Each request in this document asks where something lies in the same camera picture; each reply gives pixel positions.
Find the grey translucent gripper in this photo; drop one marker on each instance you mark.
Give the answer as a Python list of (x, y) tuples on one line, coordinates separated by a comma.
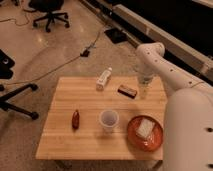
[(145, 76)]

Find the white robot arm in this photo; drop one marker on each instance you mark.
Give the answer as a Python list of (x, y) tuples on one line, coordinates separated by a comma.
[(188, 118)]

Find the orange ceramic bowl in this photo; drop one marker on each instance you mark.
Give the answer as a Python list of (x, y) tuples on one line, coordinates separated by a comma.
[(154, 140)]

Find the brown chocolate bar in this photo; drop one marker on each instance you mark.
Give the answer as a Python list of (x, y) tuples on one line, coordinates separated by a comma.
[(125, 90)]

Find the white sponge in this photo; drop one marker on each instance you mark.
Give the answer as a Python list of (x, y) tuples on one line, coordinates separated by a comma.
[(145, 128)]

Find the white plastic bottle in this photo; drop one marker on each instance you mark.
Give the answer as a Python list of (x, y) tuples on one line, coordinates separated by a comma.
[(103, 79)]

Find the black floor plate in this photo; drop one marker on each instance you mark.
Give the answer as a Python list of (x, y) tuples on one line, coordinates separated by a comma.
[(115, 35)]

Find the wooden table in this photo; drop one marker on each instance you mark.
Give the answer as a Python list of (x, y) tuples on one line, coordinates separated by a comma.
[(86, 124)]

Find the black office chair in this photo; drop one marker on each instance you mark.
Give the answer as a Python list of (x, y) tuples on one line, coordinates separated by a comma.
[(51, 10)]

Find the black chair base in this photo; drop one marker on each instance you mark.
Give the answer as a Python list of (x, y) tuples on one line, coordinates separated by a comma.
[(10, 101)]

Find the grey long rail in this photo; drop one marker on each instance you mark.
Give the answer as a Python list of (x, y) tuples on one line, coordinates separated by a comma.
[(184, 52)]

